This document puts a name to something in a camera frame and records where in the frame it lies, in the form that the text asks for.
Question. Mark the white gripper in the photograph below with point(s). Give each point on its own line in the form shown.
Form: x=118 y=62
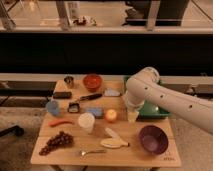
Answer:
x=132 y=113

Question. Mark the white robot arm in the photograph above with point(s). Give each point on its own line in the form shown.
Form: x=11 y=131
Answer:
x=143 y=86

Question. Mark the white plastic cup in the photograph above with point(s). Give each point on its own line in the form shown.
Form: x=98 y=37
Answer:
x=86 y=122

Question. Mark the small metal cup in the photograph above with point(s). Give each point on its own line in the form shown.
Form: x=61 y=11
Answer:
x=69 y=80

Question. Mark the blue plastic cup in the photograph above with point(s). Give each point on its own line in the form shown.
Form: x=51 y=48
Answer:
x=53 y=108

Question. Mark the green plastic tray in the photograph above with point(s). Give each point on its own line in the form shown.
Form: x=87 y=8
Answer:
x=148 y=110

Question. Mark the red-yellow apple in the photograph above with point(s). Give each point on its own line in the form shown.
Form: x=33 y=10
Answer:
x=110 y=115

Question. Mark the yellow banana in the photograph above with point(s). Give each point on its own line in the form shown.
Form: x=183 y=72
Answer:
x=114 y=140

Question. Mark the purple bowl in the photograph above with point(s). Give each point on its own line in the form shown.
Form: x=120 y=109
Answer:
x=153 y=139

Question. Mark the blue sponge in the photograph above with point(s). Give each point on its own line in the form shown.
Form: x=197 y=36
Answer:
x=96 y=111

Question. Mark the wooden table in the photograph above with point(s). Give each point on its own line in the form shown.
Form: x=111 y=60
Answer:
x=133 y=156

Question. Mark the red bowl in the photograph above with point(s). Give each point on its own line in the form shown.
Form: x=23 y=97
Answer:
x=92 y=82

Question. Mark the black square sponge holder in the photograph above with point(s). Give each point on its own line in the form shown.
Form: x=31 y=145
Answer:
x=73 y=107

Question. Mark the metal spoon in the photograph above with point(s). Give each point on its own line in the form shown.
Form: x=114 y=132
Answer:
x=84 y=153

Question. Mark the black rectangular block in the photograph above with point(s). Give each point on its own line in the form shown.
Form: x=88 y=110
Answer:
x=62 y=95

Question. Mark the dark grape bunch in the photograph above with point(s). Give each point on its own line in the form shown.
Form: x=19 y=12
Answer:
x=62 y=139

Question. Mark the black-handled knife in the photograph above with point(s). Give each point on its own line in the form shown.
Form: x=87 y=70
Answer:
x=88 y=97

